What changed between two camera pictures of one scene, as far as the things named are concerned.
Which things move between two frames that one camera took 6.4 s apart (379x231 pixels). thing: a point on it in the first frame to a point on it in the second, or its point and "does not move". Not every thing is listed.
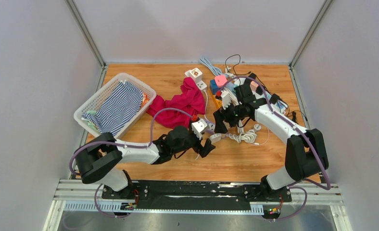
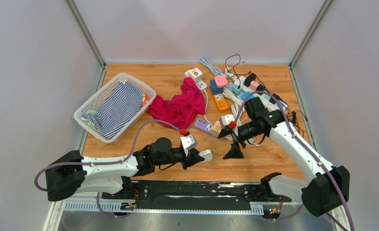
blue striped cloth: x=121 y=105 does not move
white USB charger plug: x=215 y=137 to x=207 y=154
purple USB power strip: x=211 y=126 does not move
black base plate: x=197 y=195 does not move
